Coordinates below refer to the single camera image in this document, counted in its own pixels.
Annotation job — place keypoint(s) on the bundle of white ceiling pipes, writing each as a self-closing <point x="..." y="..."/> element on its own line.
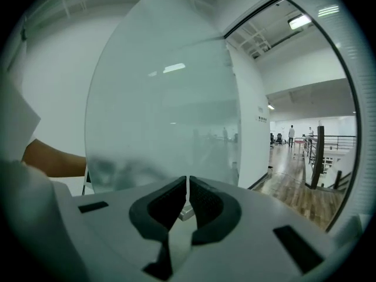
<point x="255" y="40"/>

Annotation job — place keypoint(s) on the person's left forearm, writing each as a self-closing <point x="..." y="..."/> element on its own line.
<point x="55" y="160"/>

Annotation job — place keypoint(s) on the square ceiling lamp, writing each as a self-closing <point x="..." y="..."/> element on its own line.
<point x="298" y="22"/>

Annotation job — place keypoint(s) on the black office chair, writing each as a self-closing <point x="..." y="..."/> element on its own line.
<point x="277" y="140"/>

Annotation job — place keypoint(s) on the dark stair railing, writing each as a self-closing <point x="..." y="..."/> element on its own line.
<point x="320" y="145"/>

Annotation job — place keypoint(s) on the frosted glass door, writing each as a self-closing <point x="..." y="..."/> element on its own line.
<point x="161" y="98"/>

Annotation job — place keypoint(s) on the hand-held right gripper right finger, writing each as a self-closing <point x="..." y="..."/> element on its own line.
<point x="249" y="239"/>

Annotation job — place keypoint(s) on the wall switch panel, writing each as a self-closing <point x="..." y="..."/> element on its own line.
<point x="261" y="118"/>

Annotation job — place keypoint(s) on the person's white T-shirt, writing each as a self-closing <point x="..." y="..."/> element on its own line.
<point x="17" y="122"/>

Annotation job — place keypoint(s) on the red table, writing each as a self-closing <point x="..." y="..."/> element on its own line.
<point x="299" y="140"/>

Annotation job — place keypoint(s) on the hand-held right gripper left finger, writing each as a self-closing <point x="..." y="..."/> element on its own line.
<point x="123" y="231"/>

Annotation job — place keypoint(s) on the small ceiling lamp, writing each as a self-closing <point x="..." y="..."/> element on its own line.
<point x="271" y="106"/>

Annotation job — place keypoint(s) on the grey door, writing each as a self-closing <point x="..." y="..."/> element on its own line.
<point x="358" y="122"/>

